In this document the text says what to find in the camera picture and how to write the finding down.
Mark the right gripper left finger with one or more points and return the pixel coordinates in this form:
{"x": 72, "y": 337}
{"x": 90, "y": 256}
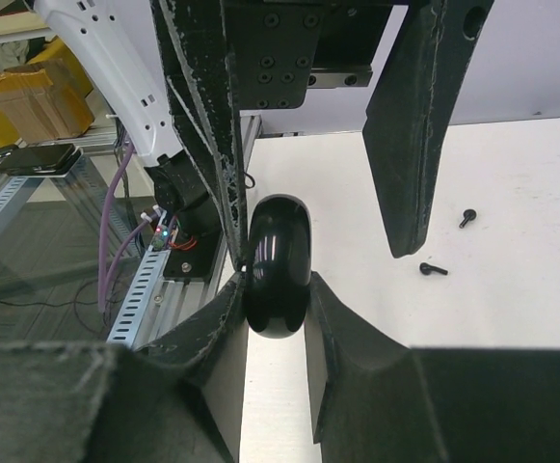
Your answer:
{"x": 176, "y": 399}

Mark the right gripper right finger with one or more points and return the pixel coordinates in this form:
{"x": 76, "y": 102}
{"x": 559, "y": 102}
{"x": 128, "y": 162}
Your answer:
{"x": 373, "y": 399}

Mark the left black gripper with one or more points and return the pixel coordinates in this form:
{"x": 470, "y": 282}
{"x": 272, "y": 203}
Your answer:
{"x": 282, "y": 50}

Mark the black earbud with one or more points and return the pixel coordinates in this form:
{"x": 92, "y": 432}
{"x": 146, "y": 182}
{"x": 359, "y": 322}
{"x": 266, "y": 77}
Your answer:
{"x": 468, "y": 216}
{"x": 427, "y": 269}

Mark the black earbud charging case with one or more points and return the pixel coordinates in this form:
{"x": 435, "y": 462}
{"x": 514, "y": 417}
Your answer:
{"x": 278, "y": 270}

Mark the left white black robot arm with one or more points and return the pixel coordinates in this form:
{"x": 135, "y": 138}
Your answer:
{"x": 116, "y": 43}

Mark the small green circuit board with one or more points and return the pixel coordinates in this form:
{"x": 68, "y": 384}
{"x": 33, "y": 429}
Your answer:
{"x": 160, "y": 238}

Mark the black smartphone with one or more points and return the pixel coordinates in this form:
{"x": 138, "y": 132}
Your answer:
{"x": 39, "y": 161}

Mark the cardboard box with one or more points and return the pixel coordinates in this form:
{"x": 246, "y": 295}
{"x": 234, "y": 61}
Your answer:
{"x": 43, "y": 102}

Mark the grey slotted cable duct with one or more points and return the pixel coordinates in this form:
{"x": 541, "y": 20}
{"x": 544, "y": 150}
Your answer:
{"x": 138, "y": 298}

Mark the aluminium mounting rail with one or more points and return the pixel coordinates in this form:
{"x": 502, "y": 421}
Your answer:
{"x": 170, "y": 286}

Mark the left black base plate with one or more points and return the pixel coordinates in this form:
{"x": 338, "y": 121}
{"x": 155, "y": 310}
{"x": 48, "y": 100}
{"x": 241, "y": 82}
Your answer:
{"x": 193, "y": 260}

